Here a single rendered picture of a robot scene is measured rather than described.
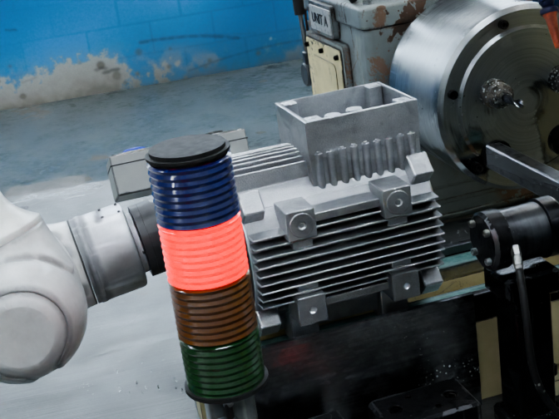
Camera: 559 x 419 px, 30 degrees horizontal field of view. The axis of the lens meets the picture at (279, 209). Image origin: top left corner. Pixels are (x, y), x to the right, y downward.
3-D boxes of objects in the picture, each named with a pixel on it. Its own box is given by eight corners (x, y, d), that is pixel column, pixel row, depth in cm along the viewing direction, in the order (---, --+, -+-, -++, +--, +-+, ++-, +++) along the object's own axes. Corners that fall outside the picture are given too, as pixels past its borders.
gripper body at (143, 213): (132, 222, 100) (223, 189, 102) (120, 197, 108) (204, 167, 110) (155, 289, 103) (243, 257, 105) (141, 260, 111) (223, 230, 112)
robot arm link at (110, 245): (64, 207, 107) (119, 188, 108) (92, 284, 110) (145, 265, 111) (73, 235, 99) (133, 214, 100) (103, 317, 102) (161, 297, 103)
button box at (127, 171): (244, 174, 135) (234, 135, 135) (254, 166, 128) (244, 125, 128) (114, 203, 131) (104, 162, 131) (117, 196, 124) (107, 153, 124)
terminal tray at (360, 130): (384, 143, 116) (378, 81, 114) (424, 167, 107) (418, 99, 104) (282, 165, 113) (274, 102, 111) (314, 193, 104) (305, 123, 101)
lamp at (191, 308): (245, 303, 81) (237, 250, 79) (267, 335, 75) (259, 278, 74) (170, 322, 80) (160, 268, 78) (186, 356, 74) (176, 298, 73)
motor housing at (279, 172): (383, 257, 125) (367, 104, 119) (454, 317, 108) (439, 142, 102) (224, 297, 121) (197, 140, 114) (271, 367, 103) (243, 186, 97)
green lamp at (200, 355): (254, 355, 82) (245, 303, 81) (275, 389, 77) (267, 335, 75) (180, 374, 81) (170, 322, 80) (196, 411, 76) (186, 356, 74)
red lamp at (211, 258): (237, 250, 79) (229, 195, 78) (259, 278, 74) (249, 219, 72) (160, 268, 78) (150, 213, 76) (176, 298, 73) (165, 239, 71)
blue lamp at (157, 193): (229, 195, 78) (220, 138, 76) (249, 219, 72) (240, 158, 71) (150, 213, 76) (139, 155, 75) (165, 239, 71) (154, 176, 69)
